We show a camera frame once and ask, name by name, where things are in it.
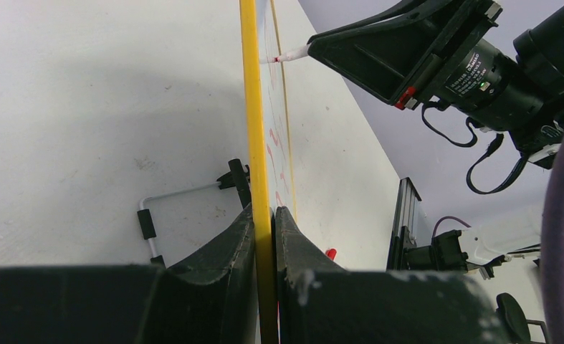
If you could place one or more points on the red white marker pen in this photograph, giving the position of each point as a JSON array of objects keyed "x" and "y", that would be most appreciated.
[{"x": 288, "y": 56}]

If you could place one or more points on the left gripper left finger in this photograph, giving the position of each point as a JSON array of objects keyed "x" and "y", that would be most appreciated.
[{"x": 208, "y": 297}]

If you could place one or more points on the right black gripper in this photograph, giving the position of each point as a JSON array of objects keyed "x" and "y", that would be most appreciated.
[{"x": 433, "y": 53}]

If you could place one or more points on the whiteboard wire stand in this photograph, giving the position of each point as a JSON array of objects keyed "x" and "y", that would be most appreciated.
[{"x": 177, "y": 223}]

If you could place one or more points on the yellow framed whiteboard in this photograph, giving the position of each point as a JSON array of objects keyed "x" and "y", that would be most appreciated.
[{"x": 269, "y": 147}]

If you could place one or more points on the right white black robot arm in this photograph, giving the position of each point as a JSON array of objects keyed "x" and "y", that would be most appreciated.
[{"x": 540, "y": 55}]

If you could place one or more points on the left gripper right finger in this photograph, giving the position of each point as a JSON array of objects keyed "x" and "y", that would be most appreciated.
[{"x": 321, "y": 302}]

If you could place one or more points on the red marker cap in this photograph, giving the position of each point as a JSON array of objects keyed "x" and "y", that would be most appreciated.
[{"x": 331, "y": 253}]

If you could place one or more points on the aluminium rail frame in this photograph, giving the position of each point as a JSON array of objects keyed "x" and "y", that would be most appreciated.
[{"x": 404, "y": 225}]

